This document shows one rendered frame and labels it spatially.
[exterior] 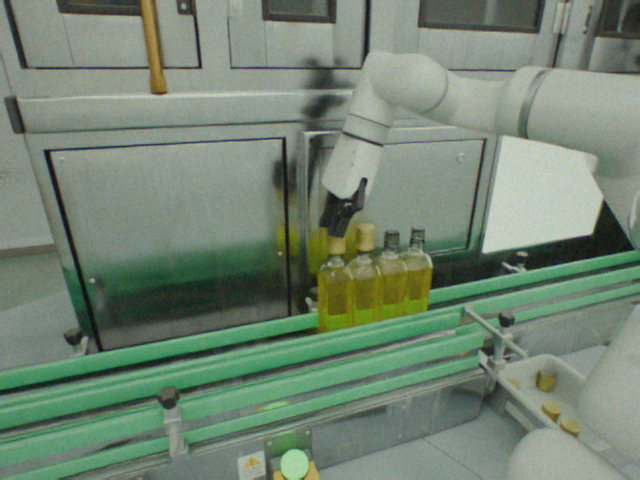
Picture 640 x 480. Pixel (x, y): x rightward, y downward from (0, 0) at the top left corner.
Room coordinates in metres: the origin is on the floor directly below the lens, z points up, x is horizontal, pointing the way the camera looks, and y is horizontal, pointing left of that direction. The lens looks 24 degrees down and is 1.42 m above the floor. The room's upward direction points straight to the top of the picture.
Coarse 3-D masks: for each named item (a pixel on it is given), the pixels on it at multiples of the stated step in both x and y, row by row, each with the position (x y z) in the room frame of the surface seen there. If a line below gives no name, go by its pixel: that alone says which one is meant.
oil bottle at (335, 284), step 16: (320, 272) 0.66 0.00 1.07; (336, 272) 0.64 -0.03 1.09; (320, 288) 0.66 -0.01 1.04; (336, 288) 0.64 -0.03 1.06; (352, 288) 0.65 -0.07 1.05; (320, 304) 0.66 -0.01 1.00; (336, 304) 0.64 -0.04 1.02; (352, 304) 0.65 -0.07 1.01; (320, 320) 0.66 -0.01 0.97; (336, 320) 0.64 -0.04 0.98
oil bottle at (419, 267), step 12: (408, 252) 0.72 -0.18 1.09; (408, 264) 0.69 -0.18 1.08; (420, 264) 0.69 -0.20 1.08; (432, 264) 0.70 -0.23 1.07; (408, 276) 0.69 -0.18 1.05; (420, 276) 0.69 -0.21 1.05; (408, 288) 0.69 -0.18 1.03; (420, 288) 0.69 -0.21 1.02; (408, 300) 0.69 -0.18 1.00; (420, 300) 0.69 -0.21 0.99; (408, 312) 0.69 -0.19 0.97; (420, 312) 0.70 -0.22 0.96
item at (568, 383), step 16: (512, 368) 0.67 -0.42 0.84; (528, 368) 0.68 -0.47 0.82; (544, 368) 0.70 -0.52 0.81; (560, 368) 0.68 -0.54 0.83; (528, 384) 0.68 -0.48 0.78; (560, 384) 0.66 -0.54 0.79; (576, 384) 0.63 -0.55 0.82; (528, 400) 0.57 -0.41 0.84; (544, 400) 0.64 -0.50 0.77; (560, 400) 0.64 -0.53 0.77; (544, 416) 0.53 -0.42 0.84; (560, 416) 0.60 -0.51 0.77; (576, 416) 0.60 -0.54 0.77; (592, 432) 0.56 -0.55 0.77; (592, 448) 0.46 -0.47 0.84
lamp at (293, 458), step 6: (294, 450) 0.45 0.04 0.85; (288, 456) 0.44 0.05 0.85; (294, 456) 0.44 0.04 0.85; (300, 456) 0.44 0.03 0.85; (282, 462) 0.43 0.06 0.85; (288, 462) 0.43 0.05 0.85; (294, 462) 0.43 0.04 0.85; (300, 462) 0.43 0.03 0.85; (306, 462) 0.44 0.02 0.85; (282, 468) 0.43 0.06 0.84; (288, 468) 0.42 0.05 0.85; (294, 468) 0.42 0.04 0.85; (300, 468) 0.42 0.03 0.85; (306, 468) 0.43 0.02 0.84; (282, 474) 0.43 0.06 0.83; (288, 474) 0.42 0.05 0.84; (294, 474) 0.42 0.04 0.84; (300, 474) 0.42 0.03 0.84; (306, 474) 0.43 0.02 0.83
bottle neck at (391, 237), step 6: (384, 234) 0.70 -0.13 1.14; (390, 234) 0.69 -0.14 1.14; (396, 234) 0.69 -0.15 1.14; (384, 240) 0.70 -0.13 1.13; (390, 240) 0.69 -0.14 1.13; (396, 240) 0.69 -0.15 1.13; (384, 246) 0.70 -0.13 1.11; (390, 246) 0.69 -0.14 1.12; (396, 246) 0.69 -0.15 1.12; (384, 252) 0.69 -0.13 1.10; (390, 252) 0.69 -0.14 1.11; (396, 252) 0.69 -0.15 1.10
